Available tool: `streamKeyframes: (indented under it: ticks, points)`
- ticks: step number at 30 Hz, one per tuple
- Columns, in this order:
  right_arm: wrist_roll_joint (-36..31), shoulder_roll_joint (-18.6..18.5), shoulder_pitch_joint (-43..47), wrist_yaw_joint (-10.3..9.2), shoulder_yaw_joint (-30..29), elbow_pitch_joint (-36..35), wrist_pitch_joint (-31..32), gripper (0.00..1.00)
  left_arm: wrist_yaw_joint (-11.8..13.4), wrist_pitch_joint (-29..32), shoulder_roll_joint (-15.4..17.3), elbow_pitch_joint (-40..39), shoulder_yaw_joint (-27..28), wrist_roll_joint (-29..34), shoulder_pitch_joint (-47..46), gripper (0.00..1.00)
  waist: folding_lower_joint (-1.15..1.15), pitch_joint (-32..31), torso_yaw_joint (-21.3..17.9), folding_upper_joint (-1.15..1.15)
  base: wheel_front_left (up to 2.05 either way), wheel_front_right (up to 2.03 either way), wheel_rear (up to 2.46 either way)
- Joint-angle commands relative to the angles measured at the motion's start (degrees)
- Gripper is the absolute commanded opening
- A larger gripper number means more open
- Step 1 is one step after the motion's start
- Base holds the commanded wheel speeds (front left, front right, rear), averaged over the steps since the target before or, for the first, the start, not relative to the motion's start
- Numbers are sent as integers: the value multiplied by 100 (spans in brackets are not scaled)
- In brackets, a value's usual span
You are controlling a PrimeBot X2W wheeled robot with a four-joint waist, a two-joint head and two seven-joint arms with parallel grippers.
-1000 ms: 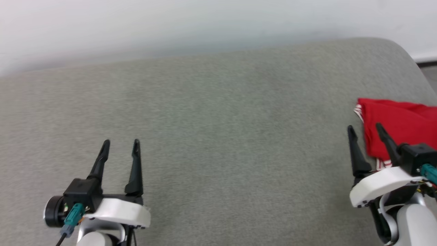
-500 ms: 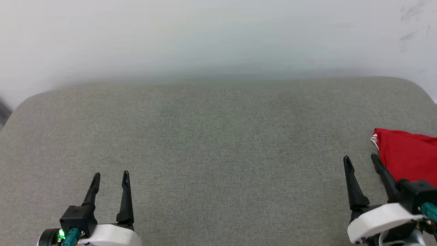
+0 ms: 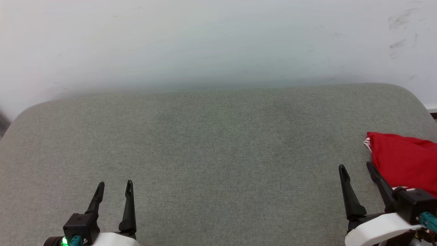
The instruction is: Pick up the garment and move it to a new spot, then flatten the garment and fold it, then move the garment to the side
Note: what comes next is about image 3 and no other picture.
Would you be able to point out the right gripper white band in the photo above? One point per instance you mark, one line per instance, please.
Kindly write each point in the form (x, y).
(379, 227)

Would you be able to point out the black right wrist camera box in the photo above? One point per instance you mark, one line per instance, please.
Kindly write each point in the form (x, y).
(416, 205)

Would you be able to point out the grey-green fabric sofa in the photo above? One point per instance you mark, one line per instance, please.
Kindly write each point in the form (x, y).
(205, 153)

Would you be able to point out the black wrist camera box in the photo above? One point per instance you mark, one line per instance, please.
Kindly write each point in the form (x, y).
(80, 225)
(416, 205)

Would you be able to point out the red garment with white trim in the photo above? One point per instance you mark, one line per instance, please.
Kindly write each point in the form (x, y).
(406, 160)

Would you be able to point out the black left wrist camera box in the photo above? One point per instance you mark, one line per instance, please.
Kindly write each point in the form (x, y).
(80, 225)

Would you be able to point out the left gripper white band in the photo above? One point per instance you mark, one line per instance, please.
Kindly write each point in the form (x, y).
(116, 240)

